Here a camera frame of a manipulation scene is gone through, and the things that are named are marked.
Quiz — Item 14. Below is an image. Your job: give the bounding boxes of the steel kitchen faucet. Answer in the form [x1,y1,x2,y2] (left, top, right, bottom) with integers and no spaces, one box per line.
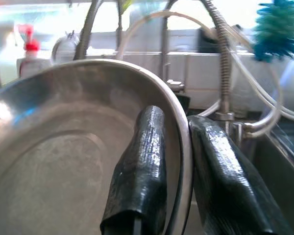
[73,0,187,93]

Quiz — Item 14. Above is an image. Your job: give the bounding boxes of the white spray bottle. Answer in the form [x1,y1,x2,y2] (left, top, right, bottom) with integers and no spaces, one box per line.
[0,21,22,86]

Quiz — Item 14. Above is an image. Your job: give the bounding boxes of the metal mesh strainer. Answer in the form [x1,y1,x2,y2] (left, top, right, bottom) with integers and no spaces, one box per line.
[51,30,80,64]

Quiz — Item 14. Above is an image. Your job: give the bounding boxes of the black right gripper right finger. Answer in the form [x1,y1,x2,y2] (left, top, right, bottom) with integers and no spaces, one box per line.
[188,115,294,235]

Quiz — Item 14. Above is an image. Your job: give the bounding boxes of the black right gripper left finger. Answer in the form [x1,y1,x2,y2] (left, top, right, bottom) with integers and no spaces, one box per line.
[99,105,168,235]

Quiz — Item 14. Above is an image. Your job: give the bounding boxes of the round stainless steel plate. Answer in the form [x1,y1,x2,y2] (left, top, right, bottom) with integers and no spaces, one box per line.
[0,58,194,235]

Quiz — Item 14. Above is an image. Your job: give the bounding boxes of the stainless steel sink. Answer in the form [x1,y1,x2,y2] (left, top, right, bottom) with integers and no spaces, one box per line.
[191,132,294,235]

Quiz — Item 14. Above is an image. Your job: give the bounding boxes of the white soap bottle red pump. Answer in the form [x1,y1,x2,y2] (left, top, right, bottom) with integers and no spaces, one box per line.
[16,23,54,79]

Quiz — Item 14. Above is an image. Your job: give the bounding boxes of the steel diverter valve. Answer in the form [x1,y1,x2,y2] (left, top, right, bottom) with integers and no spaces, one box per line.
[214,111,254,147]

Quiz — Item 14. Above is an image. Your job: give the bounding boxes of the looped white plastic hose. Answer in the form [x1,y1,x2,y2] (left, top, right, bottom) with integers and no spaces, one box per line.
[120,11,226,118]

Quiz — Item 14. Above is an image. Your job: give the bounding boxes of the flexible steel hose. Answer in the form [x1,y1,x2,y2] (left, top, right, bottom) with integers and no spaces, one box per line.
[165,0,233,113]

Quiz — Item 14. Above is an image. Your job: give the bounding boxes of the teal bottle brush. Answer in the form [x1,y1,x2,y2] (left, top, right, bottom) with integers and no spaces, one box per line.
[252,0,294,62]

